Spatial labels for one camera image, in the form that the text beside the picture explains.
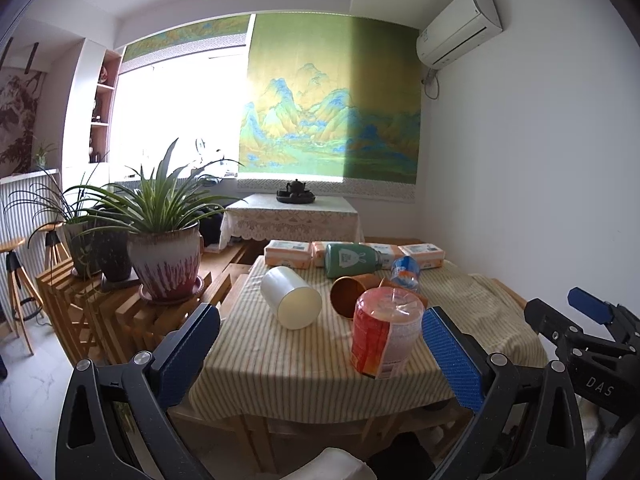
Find black tea set tray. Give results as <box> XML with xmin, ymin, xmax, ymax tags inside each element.
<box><xmin>276</xmin><ymin>179</ymin><xmax>316</xmax><ymax>205</ymax></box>

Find white radiator cover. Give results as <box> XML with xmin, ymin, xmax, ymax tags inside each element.
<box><xmin>0</xmin><ymin>168</ymin><xmax>62</xmax><ymax>326</ymax></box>

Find dark potted plant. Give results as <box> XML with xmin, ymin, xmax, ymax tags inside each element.
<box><xmin>6</xmin><ymin>170</ymin><xmax>132</xmax><ymax>283</ymax></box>

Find cream white cup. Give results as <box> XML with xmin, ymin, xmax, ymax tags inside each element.
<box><xmin>260</xmin><ymin>266</ymin><xmax>322</xmax><ymax>330</ymax></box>

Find green rabbit logo bottle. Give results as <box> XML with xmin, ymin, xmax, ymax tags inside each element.
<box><xmin>324</xmin><ymin>243</ymin><xmax>382</xmax><ymax>280</ymax></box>

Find orange tissue pack middle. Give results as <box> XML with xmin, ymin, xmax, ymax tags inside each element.
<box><xmin>311</xmin><ymin>242</ymin><xmax>404</xmax><ymax>269</ymax></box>

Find red labelled plastic cup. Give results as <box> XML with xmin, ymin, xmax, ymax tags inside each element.
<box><xmin>350</xmin><ymin>286</ymin><xmax>425</xmax><ymax>379</ymax></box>

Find orange tissue pack left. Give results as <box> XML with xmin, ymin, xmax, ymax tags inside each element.
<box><xmin>264</xmin><ymin>240</ymin><xmax>312</xmax><ymax>270</ymax></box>

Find wooden bar stool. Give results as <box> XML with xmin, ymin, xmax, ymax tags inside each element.
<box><xmin>1</xmin><ymin>237</ymin><xmax>43</xmax><ymax>356</ymax></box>

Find wooden slatted plant stand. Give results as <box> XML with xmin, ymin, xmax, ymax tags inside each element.
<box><xmin>37</xmin><ymin>240</ymin><xmax>267</xmax><ymax>364</ymax></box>

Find striped beige tablecloth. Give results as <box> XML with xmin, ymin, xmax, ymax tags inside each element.
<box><xmin>189</xmin><ymin>259</ymin><xmax>548</xmax><ymax>424</ymax></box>

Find orange plastic cup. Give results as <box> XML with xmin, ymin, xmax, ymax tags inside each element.
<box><xmin>329</xmin><ymin>273</ymin><xmax>428</xmax><ymax>318</ymax></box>

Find large potted spider plant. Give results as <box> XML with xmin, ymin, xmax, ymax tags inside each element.
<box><xmin>72</xmin><ymin>141</ymin><xmax>231</xmax><ymax>304</ymax></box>

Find wall shelf with items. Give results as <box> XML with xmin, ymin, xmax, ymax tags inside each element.
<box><xmin>89</xmin><ymin>50</ymin><xmax>122</xmax><ymax>164</ymax></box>

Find orange tissue pack right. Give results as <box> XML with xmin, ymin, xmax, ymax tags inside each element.
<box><xmin>399</xmin><ymin>243</ymin><xmax>446</xmax><ymax>270</ymax></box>

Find green landscape painting blind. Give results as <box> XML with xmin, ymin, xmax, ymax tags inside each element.
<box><xmin>111</xmin><ymin>13</ymin><xmax>421</xmax><ymax>185</ymax></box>

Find white air conditioner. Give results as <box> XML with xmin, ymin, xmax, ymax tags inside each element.
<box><xmin>416</xmin><ymin>0</ymin><xmax>503</xmax><ymax>70</ymax></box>

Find white lace tablecloth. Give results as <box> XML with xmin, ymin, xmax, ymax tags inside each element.
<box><xmin>219</xmin><ymin>193</ymin><xmax>364</xmax><ymax>249</ymax></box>

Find orange tissue pack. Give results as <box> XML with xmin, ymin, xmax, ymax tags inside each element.
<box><xmin>399</xmin><ymin>243</ymin><xmax>446</xmax><ymax>270</ymax></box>
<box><xmin>264</xmin><ymin>240</ymin><xmax>312</xmax><ymax>270</ymax></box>
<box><xmin>311</xmin><ymin>242</ymin><xmax>404</xmax><ymax>269</ymax></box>

